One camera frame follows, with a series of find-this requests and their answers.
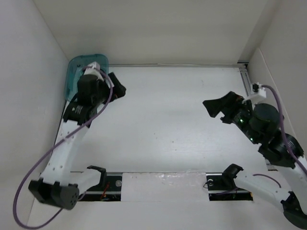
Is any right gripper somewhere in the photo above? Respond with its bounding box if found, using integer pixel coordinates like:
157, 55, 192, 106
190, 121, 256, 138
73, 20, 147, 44
202, 90, 260, 144

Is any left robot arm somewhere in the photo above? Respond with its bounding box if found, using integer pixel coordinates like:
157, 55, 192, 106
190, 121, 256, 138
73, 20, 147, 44
28, 72, 126, 210

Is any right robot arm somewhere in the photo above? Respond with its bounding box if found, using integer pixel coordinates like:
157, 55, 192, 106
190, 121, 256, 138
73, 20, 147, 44
203, 92, 307, 230

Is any teal plastic bin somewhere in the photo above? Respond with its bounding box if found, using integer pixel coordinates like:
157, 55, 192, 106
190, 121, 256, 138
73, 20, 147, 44
65, 54, 109, 102

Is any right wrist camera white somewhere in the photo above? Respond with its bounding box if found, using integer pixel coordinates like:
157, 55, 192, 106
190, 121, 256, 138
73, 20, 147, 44
243, 83, 267, 104

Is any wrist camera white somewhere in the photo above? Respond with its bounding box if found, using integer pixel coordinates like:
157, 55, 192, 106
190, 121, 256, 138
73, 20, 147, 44
83, 62, 103, 79
243, 83, 267, 104

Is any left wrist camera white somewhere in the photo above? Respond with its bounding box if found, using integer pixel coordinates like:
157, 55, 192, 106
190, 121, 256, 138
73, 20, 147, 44
83, 62, 103, 79

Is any aluminium rail right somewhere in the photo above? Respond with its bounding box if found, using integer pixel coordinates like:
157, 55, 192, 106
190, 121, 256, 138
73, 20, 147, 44
237, 62, 251, 96

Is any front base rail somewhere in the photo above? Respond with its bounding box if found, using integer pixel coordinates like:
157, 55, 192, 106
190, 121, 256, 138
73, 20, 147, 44
82, 172, 253, 203

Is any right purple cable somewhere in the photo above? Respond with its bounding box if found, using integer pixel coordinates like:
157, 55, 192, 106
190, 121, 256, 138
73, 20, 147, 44
251, 84, 307, 190

